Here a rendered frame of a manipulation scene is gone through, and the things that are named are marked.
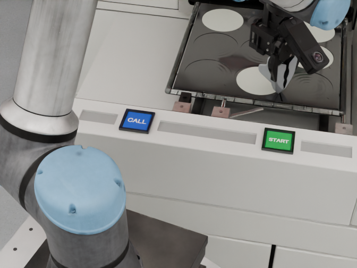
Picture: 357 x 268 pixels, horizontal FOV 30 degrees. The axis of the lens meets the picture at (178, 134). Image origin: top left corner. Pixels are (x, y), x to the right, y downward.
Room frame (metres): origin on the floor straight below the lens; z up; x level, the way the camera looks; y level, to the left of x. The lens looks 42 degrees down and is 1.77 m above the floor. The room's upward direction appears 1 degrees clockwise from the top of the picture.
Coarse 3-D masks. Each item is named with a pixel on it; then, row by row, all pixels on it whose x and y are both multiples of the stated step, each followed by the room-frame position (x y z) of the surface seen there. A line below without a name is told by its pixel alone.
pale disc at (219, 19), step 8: (208, 16) 1.38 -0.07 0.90; (216, 16) 1.38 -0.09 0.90; (224, 16) 1.38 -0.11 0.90; (232, 16) 1.38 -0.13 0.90; (240, 16) 1.38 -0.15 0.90; (208, 24) 1.35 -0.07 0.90; (216, 24) 1.35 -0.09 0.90; (224, 24) 1.35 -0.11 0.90; (232, 24) 1.35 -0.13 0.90; (240, 24) 1.35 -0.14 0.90
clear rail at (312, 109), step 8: (168, 88) 1.10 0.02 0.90; (192, 96) 1.08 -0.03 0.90; (200, 96) 1.08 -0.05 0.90; (208, 96) 1.08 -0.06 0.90; (216, 96) 1.07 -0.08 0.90; (224, 96) 1.07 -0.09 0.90; (232, 96) 1.07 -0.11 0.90; (248, 104) 1.06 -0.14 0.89; (256, 104) 1.06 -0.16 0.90; (264, 104) 1.05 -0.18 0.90; (272, 104) 1.05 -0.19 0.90; (280, 104) 1.05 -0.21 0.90; (288, 104) 1.05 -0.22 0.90; (296, 104) 1.05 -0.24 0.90; (312, 112) 1.03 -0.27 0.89; (320, 112) 1.03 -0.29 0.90; (328, 112) 1.03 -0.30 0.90; (336, 112) 1.03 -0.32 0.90; (344, 112) 1.03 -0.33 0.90
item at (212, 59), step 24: (192, 48) 1.25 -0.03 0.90; (216, 48) 1.25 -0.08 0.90; (240, 48) 1.25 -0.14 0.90; (336, 48) 1.25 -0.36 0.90; (192, 72) 1.16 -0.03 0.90; (216, 72) 1.16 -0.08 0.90; (336, 72) 1.16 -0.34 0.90; (240, 96) 1.08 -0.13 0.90; (264, 96) 1.08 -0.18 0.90; (288, 96) 1.08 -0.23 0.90; (312, 96) 1.08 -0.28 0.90; (336, 96) 1.08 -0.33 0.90
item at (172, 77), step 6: (198, 6) 1.43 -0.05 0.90; (192, 12) 1.40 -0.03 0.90; (192, 18) 1.37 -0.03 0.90; (192, 24) 1.35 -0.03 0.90; (186, 30) 1.32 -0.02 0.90; (186, 36) 1.29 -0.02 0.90; (186, 42) 1.27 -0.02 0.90; (180, 48) 1.24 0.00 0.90; (180, 54) 1.22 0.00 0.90; (180, 60) 1.20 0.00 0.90; (174, 72) 1.15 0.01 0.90; (174, 78) 1.14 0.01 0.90; (168, 84) 1.11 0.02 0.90
